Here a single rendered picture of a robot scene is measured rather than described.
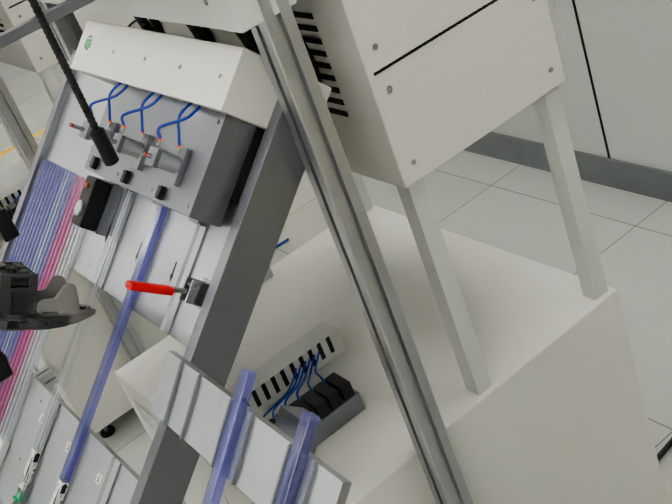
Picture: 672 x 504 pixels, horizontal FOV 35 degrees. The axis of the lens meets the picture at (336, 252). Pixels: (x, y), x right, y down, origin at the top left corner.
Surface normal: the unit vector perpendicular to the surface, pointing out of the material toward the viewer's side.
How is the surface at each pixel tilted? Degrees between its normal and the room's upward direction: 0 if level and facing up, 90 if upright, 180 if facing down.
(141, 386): 0
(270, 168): 90
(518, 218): 0
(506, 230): 0
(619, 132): 90
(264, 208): 90
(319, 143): 90
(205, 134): 42
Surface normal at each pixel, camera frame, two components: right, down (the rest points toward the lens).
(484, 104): 0.57, 0.24
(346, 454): -0.32, -0.82
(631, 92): -0.76, 0.52
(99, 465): -0.75, -0.25
